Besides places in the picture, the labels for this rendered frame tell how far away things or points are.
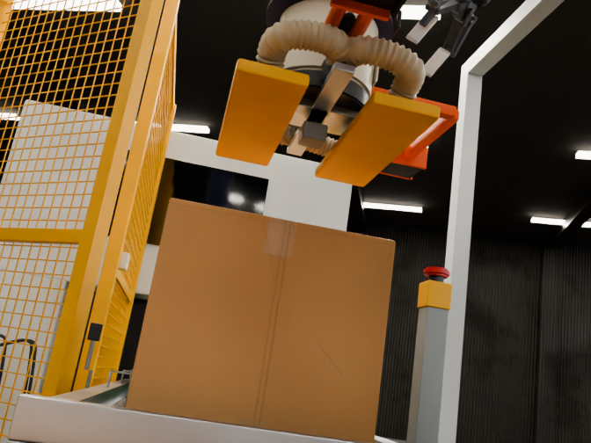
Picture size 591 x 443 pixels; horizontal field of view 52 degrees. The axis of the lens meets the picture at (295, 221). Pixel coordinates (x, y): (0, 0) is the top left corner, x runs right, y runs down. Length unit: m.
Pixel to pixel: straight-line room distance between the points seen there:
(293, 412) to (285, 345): 0.11
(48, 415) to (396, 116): 0.64
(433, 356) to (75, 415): 0.97
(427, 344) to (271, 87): 0.96
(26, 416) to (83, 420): 0.08
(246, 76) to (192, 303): 0.38
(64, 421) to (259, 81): 0.54
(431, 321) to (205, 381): 0.79
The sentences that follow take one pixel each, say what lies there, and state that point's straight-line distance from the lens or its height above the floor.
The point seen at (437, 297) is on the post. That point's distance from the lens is 1.64.
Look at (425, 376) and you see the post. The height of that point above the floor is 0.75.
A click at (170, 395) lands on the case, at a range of 0.99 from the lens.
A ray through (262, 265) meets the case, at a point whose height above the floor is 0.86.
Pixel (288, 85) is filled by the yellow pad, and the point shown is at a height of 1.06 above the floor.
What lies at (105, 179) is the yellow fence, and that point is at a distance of 1.77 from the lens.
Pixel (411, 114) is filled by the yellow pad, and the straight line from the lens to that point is 0.87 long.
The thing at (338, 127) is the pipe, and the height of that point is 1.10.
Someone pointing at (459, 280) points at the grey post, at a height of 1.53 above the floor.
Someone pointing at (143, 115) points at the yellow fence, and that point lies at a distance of 2.35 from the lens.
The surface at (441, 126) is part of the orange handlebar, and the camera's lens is 1.17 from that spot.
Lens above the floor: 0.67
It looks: 15 degrees up
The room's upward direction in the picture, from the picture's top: 9 degrees clockwise
